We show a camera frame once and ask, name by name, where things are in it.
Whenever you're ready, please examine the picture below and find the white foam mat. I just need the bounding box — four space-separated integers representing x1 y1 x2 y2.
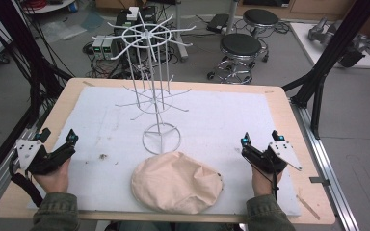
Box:
27 86 303 218

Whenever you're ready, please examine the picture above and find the black frame post with cables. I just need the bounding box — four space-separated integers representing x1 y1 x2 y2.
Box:
0 0 75 191

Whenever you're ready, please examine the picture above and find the beige cloth hat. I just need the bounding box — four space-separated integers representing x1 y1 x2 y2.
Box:
130 151 225 215

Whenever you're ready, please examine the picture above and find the white floor board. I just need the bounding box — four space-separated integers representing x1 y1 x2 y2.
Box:
288 22 370 70

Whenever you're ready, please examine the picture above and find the person's left hand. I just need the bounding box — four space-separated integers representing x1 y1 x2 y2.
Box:
33 158 71 194

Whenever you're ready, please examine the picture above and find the black sleeved gripper cable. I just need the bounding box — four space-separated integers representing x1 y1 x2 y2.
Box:
9 153 44 208

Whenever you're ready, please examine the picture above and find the person's right hand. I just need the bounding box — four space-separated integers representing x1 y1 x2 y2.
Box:
251 165 284 197

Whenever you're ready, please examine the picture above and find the thin wooden stick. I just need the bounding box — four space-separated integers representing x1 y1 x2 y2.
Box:
296 194 322 221

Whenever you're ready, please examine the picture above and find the grey metal bracket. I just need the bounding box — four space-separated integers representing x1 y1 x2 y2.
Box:
308 175 332 188

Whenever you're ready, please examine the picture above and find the white wire display rack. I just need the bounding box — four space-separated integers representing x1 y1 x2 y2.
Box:
91 13 197 156

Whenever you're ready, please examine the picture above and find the white power adapter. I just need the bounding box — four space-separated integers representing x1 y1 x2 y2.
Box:
126 6 141 21

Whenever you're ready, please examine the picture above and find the black computer case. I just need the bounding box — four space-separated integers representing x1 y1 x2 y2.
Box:
113 8 159 39

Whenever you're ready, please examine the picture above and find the grey machine on board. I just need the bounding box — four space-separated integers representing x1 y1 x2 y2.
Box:
307 16 368 68

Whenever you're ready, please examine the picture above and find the grey bench power supply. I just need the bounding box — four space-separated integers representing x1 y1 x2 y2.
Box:
101 35 120 61
91 38 106 61

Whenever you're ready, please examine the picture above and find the grey metal stand post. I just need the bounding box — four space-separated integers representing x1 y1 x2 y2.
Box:
172 0 190 63
225 0 241 35

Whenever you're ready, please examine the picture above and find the round white table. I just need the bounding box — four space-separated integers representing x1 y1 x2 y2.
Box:
21 0 78 14

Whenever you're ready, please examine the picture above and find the black round stool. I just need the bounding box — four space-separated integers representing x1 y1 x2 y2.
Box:
242 8 280 37
206 33 270 86

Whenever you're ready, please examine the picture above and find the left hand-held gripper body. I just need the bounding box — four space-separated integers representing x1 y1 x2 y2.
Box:
14 138 69 176

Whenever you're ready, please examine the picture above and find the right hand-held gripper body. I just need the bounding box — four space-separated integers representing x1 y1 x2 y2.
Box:
251 141 304 176

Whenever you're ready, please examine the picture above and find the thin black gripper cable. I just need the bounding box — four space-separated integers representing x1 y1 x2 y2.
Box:
250 157 280 202

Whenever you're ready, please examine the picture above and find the black flat box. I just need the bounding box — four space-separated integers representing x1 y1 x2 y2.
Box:
206 13 231 34

